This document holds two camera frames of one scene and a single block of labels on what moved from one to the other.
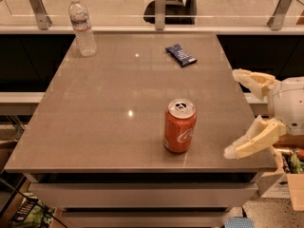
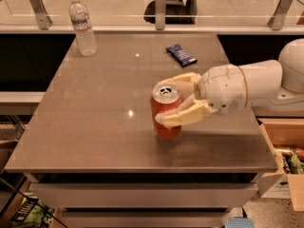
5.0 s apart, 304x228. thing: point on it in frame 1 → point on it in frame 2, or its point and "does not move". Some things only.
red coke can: [180, 123] → [165, 98]
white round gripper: [289, 103] → [223, 87]
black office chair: [177, 12] does not move
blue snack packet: [180, 55] does not move
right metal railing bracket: [276, 20] does not move
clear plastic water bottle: [80, 19] does not move
